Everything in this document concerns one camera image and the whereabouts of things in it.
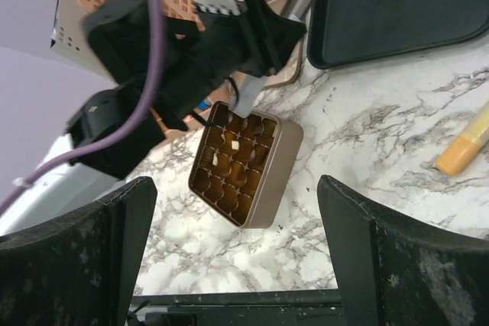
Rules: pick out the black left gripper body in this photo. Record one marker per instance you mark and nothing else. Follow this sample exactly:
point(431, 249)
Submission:
point(136, 44)

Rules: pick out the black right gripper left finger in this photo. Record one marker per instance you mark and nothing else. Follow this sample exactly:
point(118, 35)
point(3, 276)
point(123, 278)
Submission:
point(79, 268)

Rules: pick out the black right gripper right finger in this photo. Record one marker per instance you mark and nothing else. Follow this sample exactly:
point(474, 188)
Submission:
point(392, 269)

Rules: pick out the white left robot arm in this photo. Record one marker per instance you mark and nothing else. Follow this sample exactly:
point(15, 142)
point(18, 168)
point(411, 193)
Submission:
point(107, 141)

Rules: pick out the gold chocolate tin box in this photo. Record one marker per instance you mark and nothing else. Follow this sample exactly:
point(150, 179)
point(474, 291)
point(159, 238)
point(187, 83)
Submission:
point(242, 165)

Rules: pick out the blue grey small bottle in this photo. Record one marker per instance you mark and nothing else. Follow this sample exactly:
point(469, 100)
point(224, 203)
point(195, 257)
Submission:
point(204, 104)

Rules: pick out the rose gold tin lid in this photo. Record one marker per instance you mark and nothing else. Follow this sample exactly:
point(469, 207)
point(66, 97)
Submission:
point(291, 72)

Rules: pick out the tan stick on table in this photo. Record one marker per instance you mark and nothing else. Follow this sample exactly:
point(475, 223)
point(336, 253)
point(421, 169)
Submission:
point(463, 149)

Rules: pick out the black plastic tray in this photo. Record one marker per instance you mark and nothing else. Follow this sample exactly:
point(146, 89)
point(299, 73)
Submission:
point(343, 32)

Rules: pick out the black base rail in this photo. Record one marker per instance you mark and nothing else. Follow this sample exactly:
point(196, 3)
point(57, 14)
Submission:
point(300, 307)

